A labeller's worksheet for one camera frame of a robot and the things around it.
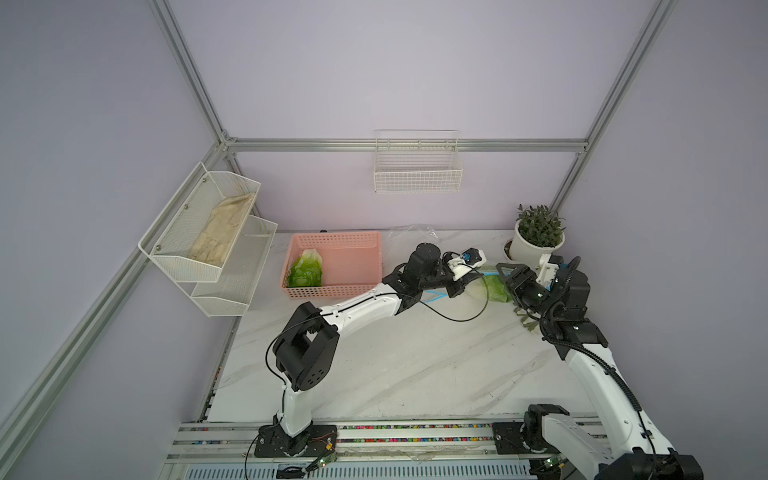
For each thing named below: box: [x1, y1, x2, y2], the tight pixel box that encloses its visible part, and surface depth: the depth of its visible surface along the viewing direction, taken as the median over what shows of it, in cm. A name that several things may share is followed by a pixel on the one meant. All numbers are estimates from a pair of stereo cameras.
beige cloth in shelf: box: [188, 192, 255, 266], surface depth 81 cm
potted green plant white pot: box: [509, 204, 566, 269], surface depth 102 cm
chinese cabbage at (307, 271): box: [287, 248, 323, 287], surface depth 100 cm
